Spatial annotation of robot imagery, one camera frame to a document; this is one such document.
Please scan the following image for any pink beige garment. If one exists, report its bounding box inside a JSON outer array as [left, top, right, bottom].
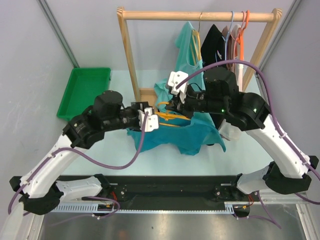
[[222, 26, 236, 60]]

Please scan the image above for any orange plastic hanger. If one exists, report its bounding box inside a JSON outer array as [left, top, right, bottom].
[[237, 10, 250, 61]]

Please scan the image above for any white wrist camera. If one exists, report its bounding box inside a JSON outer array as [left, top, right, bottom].
[[138, 107, 159, 133], [166, 71, 189, 96]]

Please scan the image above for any mint green t shirt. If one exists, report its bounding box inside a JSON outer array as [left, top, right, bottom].
[[154, 21, 203, 112]]

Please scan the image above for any light blue plastic hanger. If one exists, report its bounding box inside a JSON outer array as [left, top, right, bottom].
[[215, 11, 234, 62]]

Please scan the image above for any wooden hanger metal hook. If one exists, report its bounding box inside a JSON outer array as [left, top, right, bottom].
[[190, 12, 203, 65]]

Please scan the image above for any pink plastic hanger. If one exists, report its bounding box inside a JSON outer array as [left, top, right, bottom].
[[230, 11, 247, 52]]

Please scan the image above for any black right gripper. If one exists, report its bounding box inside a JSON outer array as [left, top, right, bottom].
[[165, 85, 227, 120]]

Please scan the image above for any white garment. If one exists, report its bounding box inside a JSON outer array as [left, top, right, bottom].
[[219, 45, 244, 141]]

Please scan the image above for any green plastic tray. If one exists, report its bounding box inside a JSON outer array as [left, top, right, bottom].
[[56, 67, 111, 122]]

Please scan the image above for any wooden clothes rack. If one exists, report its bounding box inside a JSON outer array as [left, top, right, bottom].
[[116, 6, 283, 106]]

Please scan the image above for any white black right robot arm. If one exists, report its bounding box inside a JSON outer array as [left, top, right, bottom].
[[166, 67, 319, 201]]

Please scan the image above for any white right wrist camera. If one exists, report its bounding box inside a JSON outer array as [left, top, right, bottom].
[[166, 71, 189, 96]]

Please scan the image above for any black t shirt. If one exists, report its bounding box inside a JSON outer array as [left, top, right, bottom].
[[200, 24, 226, 68]]

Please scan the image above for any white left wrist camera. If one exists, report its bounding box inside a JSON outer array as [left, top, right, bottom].
[[138, 107, 159, 133]]

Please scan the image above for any yellow plastic hanger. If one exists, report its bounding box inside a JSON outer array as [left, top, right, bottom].
[[155, 101, 192, 128]]

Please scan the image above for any white slotted cable duct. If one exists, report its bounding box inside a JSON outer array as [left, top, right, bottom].
[[51, 202, 235, 216]]

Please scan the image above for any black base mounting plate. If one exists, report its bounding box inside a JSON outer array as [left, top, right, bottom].
[[57, 174, 271, 217]]

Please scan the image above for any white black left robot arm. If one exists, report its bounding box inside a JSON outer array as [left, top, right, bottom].
[[9, 90, 154, 216]]

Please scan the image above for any teal blue t shirt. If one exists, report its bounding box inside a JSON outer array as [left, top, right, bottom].
[[140, 112, 227, 156]]

